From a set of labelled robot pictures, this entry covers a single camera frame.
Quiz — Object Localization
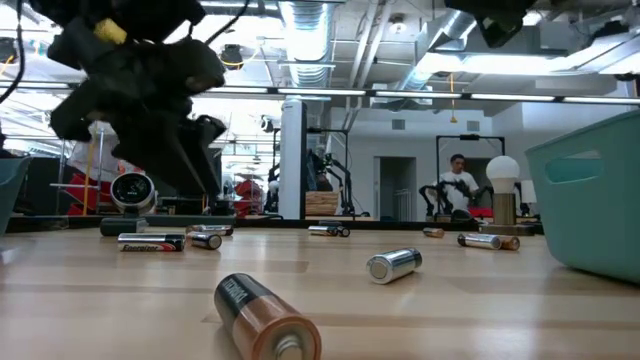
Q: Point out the silver ribbed ceiling duct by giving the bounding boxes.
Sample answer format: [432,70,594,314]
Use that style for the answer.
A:
[278,0,335,89]

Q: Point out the yellow hanging pendant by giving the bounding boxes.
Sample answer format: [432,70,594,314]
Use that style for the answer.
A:
[448,72,459,124]

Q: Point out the silver metal stand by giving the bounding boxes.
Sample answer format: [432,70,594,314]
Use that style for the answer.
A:
[49,127,107,216]

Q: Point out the round black gauge on stand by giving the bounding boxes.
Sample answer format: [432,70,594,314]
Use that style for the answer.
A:
[99,172,157,237]

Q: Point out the white pillar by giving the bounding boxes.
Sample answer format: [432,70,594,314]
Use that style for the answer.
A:
[278,98,309,220]

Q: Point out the wicker basket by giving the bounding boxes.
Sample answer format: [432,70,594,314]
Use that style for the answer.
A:
[305,190,342,217]

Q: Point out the red cart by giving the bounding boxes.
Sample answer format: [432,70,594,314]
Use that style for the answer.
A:
[233,178,265,217]

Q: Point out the large copper black Duracell battery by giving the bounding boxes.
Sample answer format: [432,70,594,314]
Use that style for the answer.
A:
[213,272,323,360]

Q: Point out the white draped cover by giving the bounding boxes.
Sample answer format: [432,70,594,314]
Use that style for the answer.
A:
[67,119,121,182]

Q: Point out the person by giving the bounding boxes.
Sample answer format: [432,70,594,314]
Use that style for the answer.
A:
[438,153,481,216]

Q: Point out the black ceiling spotlight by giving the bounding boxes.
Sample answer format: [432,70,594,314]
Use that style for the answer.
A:
[219,43,245,71]

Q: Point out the large teal plastic bin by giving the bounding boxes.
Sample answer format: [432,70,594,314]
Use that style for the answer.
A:
[524,109,640,286]

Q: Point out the yellow hanging cable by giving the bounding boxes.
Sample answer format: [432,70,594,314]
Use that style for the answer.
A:
[81,124,99,216]

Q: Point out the long ceiling light rail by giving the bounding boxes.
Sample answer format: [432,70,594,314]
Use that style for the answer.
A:
[197,84,640,106]

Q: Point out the silver slanted ceiling duct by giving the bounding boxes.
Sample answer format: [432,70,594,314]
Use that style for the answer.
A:
[397,9,481,101]

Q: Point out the fat silver battery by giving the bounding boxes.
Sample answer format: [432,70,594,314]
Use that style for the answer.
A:
[366,247,424,286]

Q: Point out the small black battery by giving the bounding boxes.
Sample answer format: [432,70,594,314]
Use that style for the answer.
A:
[319,221,351,238]

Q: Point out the white bulb lamp wooden base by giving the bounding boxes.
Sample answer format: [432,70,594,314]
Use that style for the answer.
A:
[479,155,544,237]

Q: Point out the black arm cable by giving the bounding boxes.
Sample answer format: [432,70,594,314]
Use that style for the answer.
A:
[0,0,26,106]

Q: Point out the silver black Energizer battery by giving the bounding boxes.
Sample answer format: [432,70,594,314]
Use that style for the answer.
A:
[117,233,186,253]

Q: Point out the black rig frame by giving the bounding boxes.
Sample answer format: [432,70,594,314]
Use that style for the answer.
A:
[435,133,506,221]

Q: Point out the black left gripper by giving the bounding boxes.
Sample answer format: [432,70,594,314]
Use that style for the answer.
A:
[47,14,229,200]

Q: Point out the short silver black battery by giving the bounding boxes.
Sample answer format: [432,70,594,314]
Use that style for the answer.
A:
[189,232,223,251]

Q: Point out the black table edge rail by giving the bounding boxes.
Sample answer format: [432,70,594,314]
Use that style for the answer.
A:
[7,213,545,236]

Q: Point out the red shelf rack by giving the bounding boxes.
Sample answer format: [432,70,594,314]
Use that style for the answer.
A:
[64,172,117,217]

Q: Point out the black background robot arms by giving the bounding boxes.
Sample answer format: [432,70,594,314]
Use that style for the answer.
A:
[418,179,494,221]

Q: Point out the yellow tape piece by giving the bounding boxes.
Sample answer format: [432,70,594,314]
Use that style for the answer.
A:
[92,18,129,45]

